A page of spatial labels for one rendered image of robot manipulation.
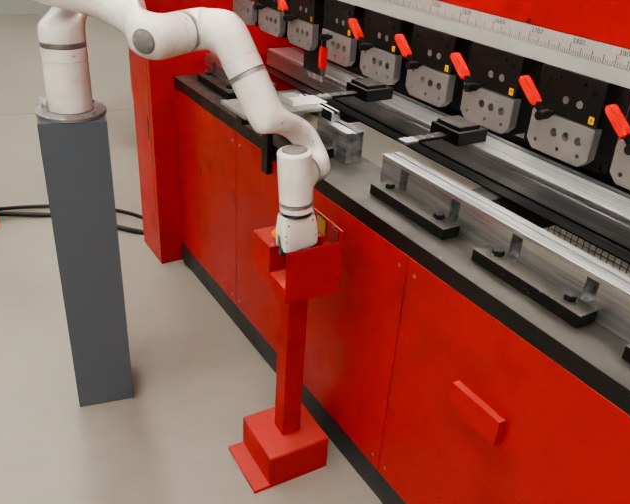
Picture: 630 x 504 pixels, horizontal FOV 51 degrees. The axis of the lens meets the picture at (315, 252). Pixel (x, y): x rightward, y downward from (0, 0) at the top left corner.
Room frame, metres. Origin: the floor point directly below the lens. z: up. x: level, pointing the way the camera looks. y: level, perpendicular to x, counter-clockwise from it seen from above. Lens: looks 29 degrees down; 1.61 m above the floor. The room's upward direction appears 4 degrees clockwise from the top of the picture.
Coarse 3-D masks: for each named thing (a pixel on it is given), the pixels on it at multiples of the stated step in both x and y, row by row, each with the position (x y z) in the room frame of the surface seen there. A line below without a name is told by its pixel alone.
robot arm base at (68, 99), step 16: (80, 48) 1.77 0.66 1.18; (48, 64) 1.74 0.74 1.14; (64, 64) 1.74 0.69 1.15; (80, 64) 1.77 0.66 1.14; (48, 80) 1.75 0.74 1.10; (64, 80) 1.74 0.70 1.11; (80, 80) 1.76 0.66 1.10; (48, 96) 1.75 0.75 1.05; (64, 96) 1.74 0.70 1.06; (80, 96) 1.76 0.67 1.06; (48, 112) 1.75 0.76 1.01; (64, 112) 1.74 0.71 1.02; (80, 112) 1.76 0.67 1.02; (96, 112) 1.76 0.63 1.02
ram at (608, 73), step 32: (352, 0) 1.86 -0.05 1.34; (448, 0) 1.55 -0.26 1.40; (480, 0) 1.47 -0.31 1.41; (512, 0) 1.40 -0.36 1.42; (544, 0) 1.33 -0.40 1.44; (576, 0) 1.27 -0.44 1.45; (608, 0) 1.22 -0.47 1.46; (448, 32) 1.54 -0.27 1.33; (480, 32) 1.46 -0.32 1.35; (576, 32) 1.26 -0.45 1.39; (608, 32) 1.21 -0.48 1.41; (576, 64) 1.25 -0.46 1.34
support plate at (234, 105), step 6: (288, 96) 2.10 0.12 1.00; (294, 96) 2.10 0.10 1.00; (222, 102) 1.99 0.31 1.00; (228, 102) 1.99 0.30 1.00; (234, 102) 1.99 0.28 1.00; (282, 102) 2.03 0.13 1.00; (228, 108) 1.95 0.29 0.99; (234, 108) 1.93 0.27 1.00; (240, 108) 1.94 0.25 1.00; (288, 108) 1.97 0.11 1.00; (300, 108) 1.98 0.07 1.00; (306, 108) 1.98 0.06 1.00; (312, 108) 1.98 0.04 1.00; (318, 108) 1.99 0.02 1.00; (240, 114) 1.88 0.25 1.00
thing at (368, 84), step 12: (348, 84) 2.23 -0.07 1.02; (360, 84) 2.19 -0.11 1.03; (372, 84) 2.18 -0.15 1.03; (384, 84) 2.19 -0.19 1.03; (324, 96) 2.11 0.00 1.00; (336, 96) 2.12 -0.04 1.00; (348, 96) 2.15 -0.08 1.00; (360, 96) 2.16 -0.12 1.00; (372, 96) 2.15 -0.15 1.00; (384, 96) 2.18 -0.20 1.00
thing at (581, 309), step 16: (480, 256) 1.30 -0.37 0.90; (496, 272) 1.25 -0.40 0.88; (512, 272) 1.22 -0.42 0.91; (528, 272) 1.23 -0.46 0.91; (528, 288) 1.18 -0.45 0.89; (544, 288) 1.17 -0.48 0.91; (560, 288) 1.17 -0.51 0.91; (544, 304) 1.14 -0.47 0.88; (560, 304) 1.11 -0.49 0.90; (576, 304) 1.11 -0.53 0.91; (576, 320) 1.07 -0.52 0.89; (592, 320) 1.09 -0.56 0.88
